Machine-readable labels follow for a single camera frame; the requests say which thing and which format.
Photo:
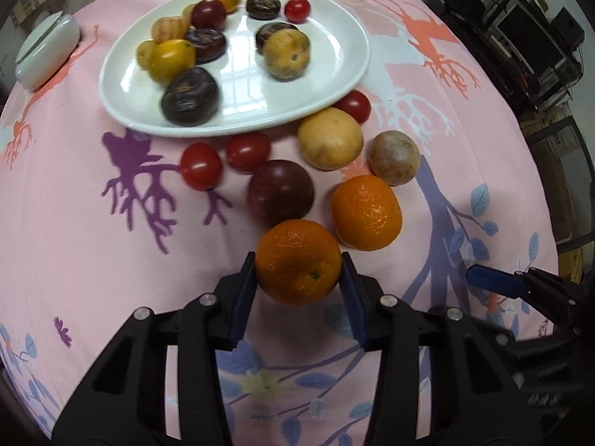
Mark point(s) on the black metal rack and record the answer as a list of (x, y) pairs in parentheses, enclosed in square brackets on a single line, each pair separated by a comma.
[(469, 4)]

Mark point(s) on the pink printed tablecloth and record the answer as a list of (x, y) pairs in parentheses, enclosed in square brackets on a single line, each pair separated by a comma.
[(69, 218)]

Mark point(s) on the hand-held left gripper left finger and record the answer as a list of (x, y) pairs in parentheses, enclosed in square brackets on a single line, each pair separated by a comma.
[(241, 306)]

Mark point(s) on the orange mandarin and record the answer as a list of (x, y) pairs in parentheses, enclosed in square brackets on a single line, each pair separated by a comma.
[(366, 213), (299, 262)]

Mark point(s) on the black computer monitor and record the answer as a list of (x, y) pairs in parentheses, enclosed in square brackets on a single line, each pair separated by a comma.
[(530, 39)]

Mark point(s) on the small yellow-green fruit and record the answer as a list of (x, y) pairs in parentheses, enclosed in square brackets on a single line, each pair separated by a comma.
[(145, 53)]

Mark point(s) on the dark brown water chestnut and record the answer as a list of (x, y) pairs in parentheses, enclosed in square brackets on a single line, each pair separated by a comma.
[(263, 7), (190, 96), (207, 45), (269, 32)]

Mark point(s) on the brownish passion fruit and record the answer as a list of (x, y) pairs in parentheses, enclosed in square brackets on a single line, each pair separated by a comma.
[(394, 157)]

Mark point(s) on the striped tan small fruit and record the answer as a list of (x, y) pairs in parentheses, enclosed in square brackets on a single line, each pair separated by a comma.
[(167, 29)]

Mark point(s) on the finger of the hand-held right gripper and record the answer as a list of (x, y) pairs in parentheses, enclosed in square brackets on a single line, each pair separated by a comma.
[(492, 281), (544, 348)]

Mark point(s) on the white oval plate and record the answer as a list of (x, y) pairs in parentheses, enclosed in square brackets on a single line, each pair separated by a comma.
[(241, 88)]

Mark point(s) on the dark purple tomato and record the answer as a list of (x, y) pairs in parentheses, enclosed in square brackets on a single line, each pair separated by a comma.
[(209, 14), (281, 188)]

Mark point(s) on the red cherry tomato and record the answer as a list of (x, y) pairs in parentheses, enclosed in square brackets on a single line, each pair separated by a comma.
[(248, 151), (297, 9), (355, 105), (201, 167)]

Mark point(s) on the yellow passion fruit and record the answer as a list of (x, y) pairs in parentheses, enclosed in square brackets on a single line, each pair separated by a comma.
[(330, 138), (287, 55)]

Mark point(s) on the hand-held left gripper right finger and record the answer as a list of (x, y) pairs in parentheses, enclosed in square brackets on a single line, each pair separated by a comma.
[(354, 306)]

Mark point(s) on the white lidded container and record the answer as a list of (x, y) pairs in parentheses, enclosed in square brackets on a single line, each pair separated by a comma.
[(46, 51)]

